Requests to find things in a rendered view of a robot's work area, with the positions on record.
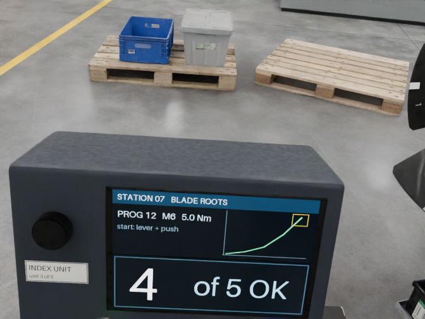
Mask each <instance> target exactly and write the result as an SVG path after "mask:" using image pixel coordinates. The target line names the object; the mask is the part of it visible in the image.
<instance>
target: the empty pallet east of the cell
mask: <svg viewBox="0 0 425 319"><path fill-rule="evenodd" d="M408 70H409V62H406V61H400V60H397V59H391V58H385V57H381V56H375V55H371V54H365V53H359V52H355V51H349V50H345V49H339V48H335V47H329V46H323V45H319V44H313V43H310V42H303V41H297V40H293V39H286V40H285V41H284V42H283V43H282V44H281V45H280V46H279V47H277V48H276V50H274V51H273V52H272V53H271V55H269V56H268V57H267V58H266V59H265V60H264V61H263V62H262V63H261V64H260V65H259V66H258V67H257V68H256V75H255V79H254V83H255V84H257V85H263V86H266V87H270V88H274V89H279V90H282V91H287V92H292V93H295V94H301V95H306V96H311V97H316V98H319V99H324V100H327V101H331V102H334V103H339V104H344V105H347V106H352V107H355V108H360V109H366V110H369V111H375V112H377V113H382V114H386V115H391V116H399V115H400V111H401V109H402V105H403V102H404V99H405V90H406V84H407V75H408ZM277 75H279V76H283V77H288V78H294V79H297V80H302V81H306V82H311V83H314V84H317V87H316V91H310V90H306V89H301V88H298V87H292V86H289V85H284V84H279V83H275V82H273V79H274V78H275V77H276V76H277ZM336 88H339V89H343V90H346V91H351V92H356V93H360V94H365V95H368V96H374V97H379V98H382V99H383V103H382V105H381V106H376V105H373V104H367V103H362V102H359V101H354V100H351V99H345V98H342V97H337V96H334V93H335V89H336Z"/></svg>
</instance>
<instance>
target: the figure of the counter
mask: <svg viewBox="0 0 425 319"><path fill-rule="evenodd" d="M174 283H175V258H169V257H155V256H129V255H115V254H113V308H130V309H146V310H173V296H174Z"/></svg>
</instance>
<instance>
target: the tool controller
mask: <svg viewBox="0 0 425 319"><path fill-rule="evenodd" d="M8 172H9V188H10V196H11V211H12V220H13V235H14V244H15V260H16V275H17V284H18V299H19V307H20V319H96V318H100V317H108V318H112V319H323V313H324V305H325V301H326V295H327V290H328V283H329V279H330V272H331V265H332V261H333V254H334V250H335V242H336V235H337V232H338V224H339V220H340V213H341V209H342V202H343V195H344V191H345V186H344V183H343V181H342V180H341V179H340V178H339V176H338V175H337V174H336V173H335V172H334V171H333V170H332V169H331V168H330V166H329V165H328V164H327V163H326V162H325V160H323V159H322V157H321V156H320V155H319V154H318V153H317V152H316V150H315V149H314V148H313V147H310V146H303V145H291V144H270V143H260V142H238V141H217V140H206V139H186V138H174V137H153V136H142V135H121V134H100V133H89V132H68V131H55V132H53V133H51V134H50V135H48V136H47V137H46V138H45V139H43V140H42V141H40V142H39V143H38V144H36V145H35V146H34V147H32V148H31V149H29V150H28V151H27V152H26V153H24V154H23V155H21V156H20V157H19V158H18V159H16V160H15V161H14V162H12V163H11V164H10V166H9V169H8ZM113 254H115V255H129V256H155V257H169V258H175V283H174V296H173V310H146V309H130V308H113Z"/></svg>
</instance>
